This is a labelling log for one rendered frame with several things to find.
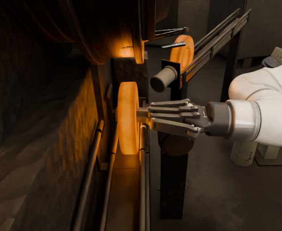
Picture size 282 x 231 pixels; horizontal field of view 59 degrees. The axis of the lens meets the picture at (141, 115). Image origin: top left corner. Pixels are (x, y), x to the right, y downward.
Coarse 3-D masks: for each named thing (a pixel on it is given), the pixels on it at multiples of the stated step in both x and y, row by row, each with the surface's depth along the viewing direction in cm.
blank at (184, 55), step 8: (176, 40) 87; (184, 40) 87; (192, 40) 93; (176, 48) 86; (184, 48) 88; (192, 48) 95; (176, 56) 86; (184, 56) 96; (192, 56) 98; (184, 64) 95
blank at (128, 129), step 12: (120, 84) 51; (132, 84) 51; (120, 96) 48; (132, 96) 48; (120, 108) 47; (132, 108) 47; (120, 120) 47; (132, 120) 47; (120, 132) 48; (132, 132) 47; (120, 144) 49; (132, 144) 49
